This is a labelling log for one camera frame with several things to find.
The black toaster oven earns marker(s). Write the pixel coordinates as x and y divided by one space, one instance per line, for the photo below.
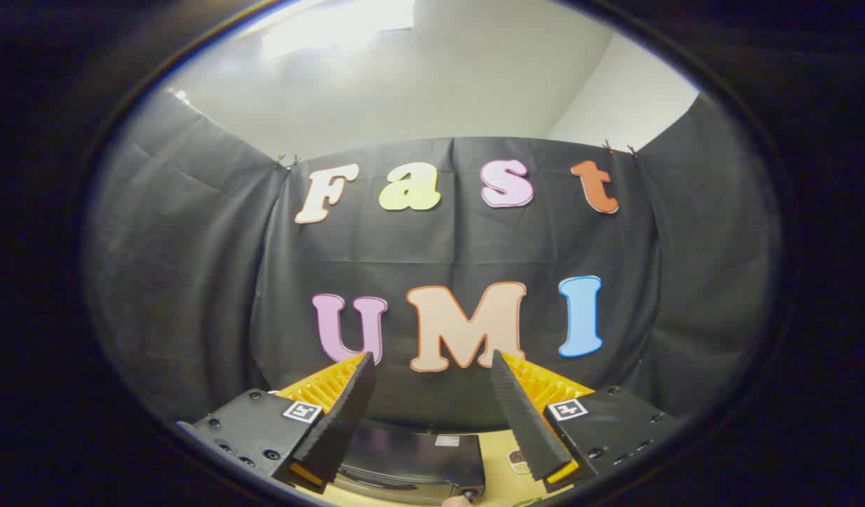
411 461

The black backdrop cloth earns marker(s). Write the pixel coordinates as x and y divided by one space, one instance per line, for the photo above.
439 246

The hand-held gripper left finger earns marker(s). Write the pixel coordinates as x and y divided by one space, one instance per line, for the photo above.
341 422

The white divided grain dish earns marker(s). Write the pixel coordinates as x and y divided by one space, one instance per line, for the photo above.
517 461

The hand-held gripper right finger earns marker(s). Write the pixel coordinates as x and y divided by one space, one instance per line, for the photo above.
527 422

